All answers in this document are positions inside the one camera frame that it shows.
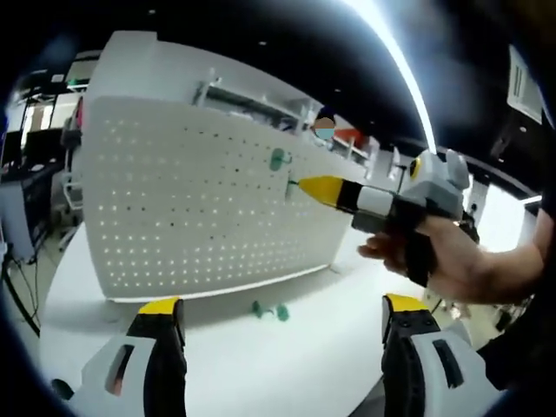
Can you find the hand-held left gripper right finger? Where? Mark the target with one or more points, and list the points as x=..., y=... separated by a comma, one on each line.
x=399, y=373

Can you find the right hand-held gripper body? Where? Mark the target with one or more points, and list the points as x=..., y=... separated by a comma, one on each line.
x=434, y=191

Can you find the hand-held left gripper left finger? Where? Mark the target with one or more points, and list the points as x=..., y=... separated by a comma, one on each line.
x=167, y=373

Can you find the white perforated mounting plate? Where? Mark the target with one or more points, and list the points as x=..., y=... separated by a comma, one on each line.
x=195, y=217

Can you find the person's right hand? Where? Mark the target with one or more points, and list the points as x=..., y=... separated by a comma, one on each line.
x=460, y=260

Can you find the long ceiling light strip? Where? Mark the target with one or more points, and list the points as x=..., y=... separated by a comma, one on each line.
x=404, y=65

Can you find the white metal shelf rack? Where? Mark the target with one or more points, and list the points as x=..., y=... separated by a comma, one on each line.
x=243, y=93

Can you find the white ceiling vent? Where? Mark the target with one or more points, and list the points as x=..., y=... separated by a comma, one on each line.
x=521, y=82

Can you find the white equipment stand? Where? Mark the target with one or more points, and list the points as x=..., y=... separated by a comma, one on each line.
x=71, y=191

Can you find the black monitor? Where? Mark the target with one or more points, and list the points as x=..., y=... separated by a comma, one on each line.
x=41, y=147

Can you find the white partition wall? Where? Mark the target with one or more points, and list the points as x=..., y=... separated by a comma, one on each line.
x=143, y=74

